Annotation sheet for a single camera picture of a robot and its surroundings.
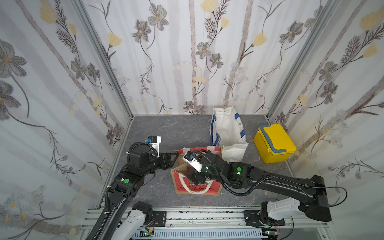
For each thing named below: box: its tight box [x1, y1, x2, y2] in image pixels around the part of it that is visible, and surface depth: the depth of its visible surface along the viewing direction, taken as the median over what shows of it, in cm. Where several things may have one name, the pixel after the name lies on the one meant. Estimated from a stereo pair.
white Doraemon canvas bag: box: [209, 106, 249, 163], surface depth 92 cm
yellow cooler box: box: [253, 124, 297, 164], surface depth 91 cm
